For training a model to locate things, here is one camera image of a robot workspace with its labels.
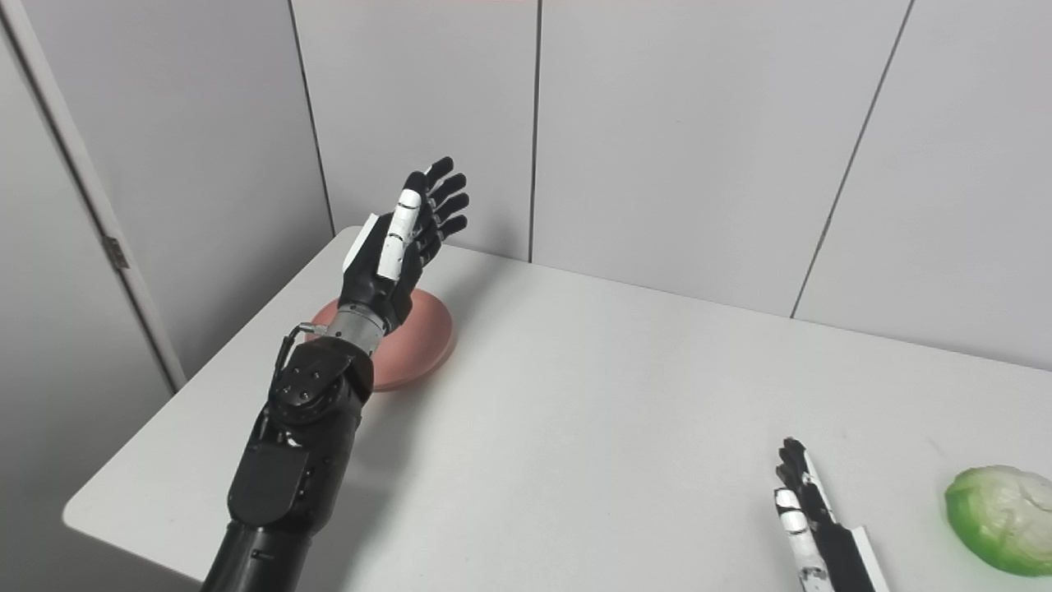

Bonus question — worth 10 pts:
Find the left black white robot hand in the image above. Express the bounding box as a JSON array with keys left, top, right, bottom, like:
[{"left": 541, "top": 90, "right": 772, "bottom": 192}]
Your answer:
[{"left": 339, "top": 156, "right": 470, "bottom": 334}]

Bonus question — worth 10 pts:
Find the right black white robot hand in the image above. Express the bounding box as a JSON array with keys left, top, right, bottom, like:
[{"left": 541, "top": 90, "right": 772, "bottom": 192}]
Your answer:
[{"left": 773, "top": 437, "right": 891, "bottom": 592}]

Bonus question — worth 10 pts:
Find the pink plate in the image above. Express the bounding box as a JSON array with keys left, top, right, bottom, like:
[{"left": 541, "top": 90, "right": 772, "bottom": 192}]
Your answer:
[{"left": 311, "top": 288, "right": 455, "bottom": 392}]

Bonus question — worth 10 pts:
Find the green white toy cabbage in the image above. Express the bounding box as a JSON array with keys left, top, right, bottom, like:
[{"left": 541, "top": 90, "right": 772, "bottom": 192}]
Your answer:
[{"left": 944, "top": 465, "right": 1052, "bottom": 576}]

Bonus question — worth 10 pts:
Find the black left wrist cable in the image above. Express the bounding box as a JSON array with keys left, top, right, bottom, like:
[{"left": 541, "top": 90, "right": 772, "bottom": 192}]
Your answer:
[{"left": 275, "top": 323, "right": 325, "bottom": 389}]

